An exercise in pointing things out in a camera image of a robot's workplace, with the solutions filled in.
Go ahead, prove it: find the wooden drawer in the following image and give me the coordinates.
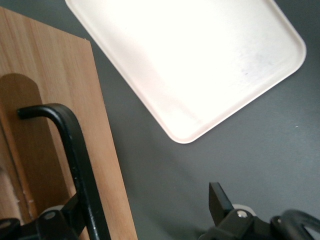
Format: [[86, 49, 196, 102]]
[[0, 6, 138, 240]]

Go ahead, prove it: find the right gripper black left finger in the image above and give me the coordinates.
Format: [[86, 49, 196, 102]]
[[34, 194, 87, 240]]

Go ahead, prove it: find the black metal drawer handle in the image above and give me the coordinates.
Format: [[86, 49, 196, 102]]
[[17, 103, 112, 240]]

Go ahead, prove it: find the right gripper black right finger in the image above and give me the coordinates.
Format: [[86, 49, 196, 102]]
[[199, 182, 271, 240]]

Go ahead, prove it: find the white rectangular tray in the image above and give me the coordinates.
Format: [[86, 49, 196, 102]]
[[64, 0, 307, 145]]

